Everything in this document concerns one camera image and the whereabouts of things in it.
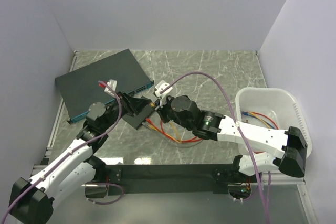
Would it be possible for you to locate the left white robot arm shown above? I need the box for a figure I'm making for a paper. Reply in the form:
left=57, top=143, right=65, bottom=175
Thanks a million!
left=6, top=92, right=152, bottom=223

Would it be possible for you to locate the small black box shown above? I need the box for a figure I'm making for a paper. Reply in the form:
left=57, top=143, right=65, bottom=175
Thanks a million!
left=122, top=102, right=155, bottom=130

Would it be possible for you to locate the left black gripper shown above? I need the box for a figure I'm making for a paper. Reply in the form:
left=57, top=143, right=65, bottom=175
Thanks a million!
left=101, top=91, right=152, bottom=131

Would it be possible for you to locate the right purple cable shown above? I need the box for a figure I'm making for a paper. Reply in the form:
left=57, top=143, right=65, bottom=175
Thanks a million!
left=160, top=72, right=271, bottom=224

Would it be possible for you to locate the purple cable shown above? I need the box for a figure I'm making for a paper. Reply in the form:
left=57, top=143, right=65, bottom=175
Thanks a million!
left=160, top=72, right=271, bottom=224
left=1, top=81, right=126, bottom=224

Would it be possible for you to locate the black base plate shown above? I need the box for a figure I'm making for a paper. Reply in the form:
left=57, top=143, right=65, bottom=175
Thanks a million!
left=73, top=164, right=263, bottom=196

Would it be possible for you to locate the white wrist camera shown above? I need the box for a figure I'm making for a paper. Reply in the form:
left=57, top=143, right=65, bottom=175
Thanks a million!
left=98, top=79, right=118, bottom=97
left=154, top=80, right=173, bottom=106

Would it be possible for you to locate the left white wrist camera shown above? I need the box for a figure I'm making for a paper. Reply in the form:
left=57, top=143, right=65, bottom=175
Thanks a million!
left=98, top=79, right=118, bottom=97

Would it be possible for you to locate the yellow cable in bin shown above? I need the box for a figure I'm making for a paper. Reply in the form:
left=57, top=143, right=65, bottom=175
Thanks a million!
left=246, top=112, right=276, bottom=129

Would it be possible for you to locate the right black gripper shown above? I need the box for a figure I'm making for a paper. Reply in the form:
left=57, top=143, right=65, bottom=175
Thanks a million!
left=153, top=94, right=194, bottom=131

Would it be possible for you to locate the aluminium frame rail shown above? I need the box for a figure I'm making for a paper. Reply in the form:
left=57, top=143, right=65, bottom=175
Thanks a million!
left=31, top=165, right=306, bottom=185

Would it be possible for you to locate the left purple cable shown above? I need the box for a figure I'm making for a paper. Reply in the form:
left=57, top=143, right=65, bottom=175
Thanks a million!
left=1, top=81, right=126, bottom=224

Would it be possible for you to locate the large black network switch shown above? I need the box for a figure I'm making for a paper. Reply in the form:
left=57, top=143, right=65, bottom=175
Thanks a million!
left=55, top=49, right=154, bottom=124

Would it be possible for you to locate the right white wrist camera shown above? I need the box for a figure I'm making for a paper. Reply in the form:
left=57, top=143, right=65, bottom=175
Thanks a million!
left=154, top=80, right=173, bottom=106

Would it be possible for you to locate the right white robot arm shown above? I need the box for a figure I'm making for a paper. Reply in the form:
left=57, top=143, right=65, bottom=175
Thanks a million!
left=155, top=95, right=308, bottom=182

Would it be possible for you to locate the red ethernet cable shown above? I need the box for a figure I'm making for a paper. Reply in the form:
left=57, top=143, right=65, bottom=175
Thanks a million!
left=145, top=118, right=204, bottom=143

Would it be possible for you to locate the white plastic bin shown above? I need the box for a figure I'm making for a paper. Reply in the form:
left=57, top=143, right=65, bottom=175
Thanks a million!
left=235, top=87, right=312, bottom=156

